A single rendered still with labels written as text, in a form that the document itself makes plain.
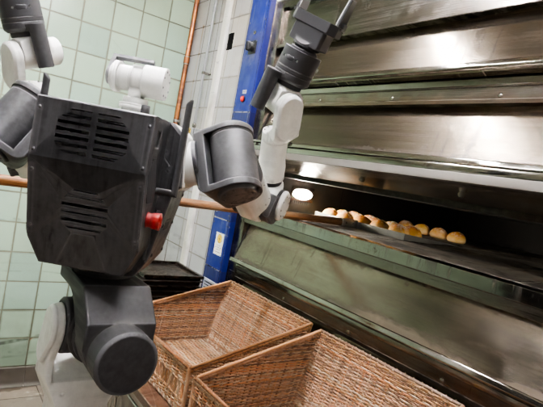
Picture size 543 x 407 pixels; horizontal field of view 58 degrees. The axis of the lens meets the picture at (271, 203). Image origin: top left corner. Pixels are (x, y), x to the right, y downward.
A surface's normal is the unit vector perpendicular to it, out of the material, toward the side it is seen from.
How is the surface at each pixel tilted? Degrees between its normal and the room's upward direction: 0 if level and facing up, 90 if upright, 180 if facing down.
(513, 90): 90
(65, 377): 19
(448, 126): 70
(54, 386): 84
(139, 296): 45
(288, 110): 114
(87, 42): 90
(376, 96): 90
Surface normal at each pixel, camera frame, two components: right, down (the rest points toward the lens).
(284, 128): 0.46, 0.53
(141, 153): -0.01, 0.05
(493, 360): -0.68, -0.44
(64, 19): 0.58, 0.15
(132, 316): 0.53, -0.59
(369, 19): -0.80, -0.12
